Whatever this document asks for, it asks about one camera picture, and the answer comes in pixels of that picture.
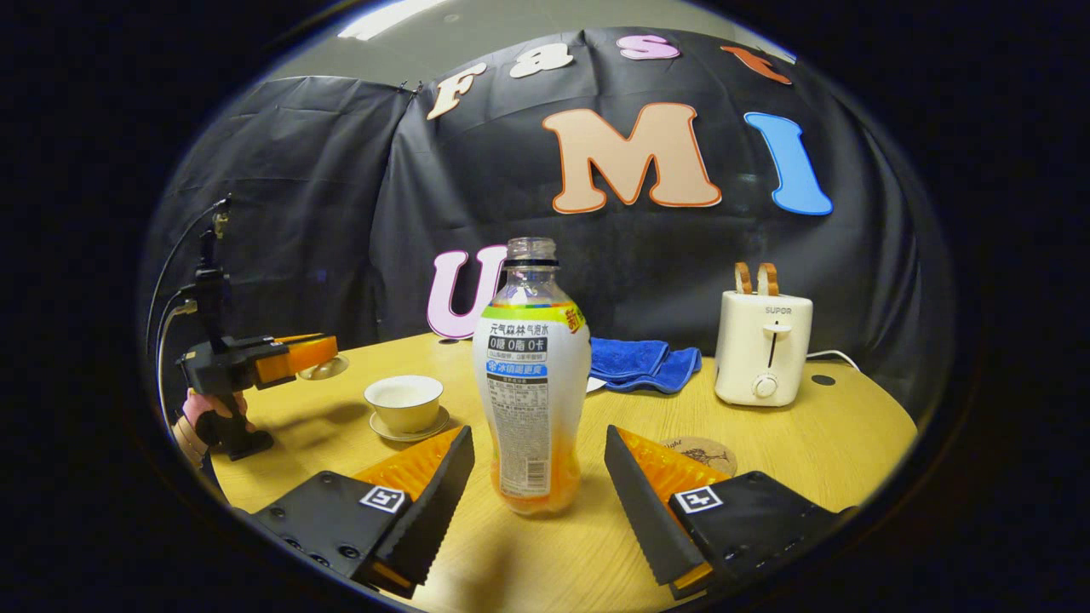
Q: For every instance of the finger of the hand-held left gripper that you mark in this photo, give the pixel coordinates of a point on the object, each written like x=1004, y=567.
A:
x=302, y=338
x=298, y=358

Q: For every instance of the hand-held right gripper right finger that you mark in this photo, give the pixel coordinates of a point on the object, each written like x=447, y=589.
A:
x=643, y=511

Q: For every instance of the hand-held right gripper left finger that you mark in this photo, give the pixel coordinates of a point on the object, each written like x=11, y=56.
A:
x=438, y=502

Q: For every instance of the cream teacup lid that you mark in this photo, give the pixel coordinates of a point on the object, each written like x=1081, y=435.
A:
x=325, y=369

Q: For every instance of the round cork coaster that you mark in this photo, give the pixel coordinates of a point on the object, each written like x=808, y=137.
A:
x=711, y=455

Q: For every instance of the cream teacup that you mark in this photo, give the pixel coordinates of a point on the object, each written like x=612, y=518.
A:
x=404, y=404

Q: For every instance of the clear water bottle orange drink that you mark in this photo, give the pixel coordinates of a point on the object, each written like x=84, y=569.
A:
x=530, y=400

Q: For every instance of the cream saucer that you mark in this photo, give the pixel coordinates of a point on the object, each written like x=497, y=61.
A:
x=430, y=428

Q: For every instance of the black backdrop cloth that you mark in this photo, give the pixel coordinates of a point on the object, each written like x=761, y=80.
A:
x=298, y=213

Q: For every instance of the blue towel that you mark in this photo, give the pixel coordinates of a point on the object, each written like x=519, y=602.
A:
x=639, y=362

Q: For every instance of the white toaster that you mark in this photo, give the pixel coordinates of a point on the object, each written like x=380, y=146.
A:
x=758, y=358

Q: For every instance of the bread slice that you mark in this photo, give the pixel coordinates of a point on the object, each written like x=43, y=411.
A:
x=743, y=278
x=768, y=279

